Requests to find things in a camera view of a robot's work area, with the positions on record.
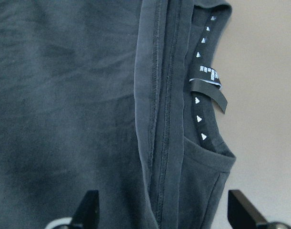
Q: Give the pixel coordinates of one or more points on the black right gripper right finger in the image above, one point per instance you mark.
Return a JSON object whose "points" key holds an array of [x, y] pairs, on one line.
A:
{"points": [[242, 214]]}

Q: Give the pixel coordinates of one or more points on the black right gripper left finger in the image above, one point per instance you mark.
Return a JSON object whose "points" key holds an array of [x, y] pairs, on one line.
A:
{"points": [[87, 215]]}

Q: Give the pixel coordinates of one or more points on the black printed t-shirt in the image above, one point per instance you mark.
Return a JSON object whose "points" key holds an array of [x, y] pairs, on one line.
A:
{"points": [[114, 96]]}

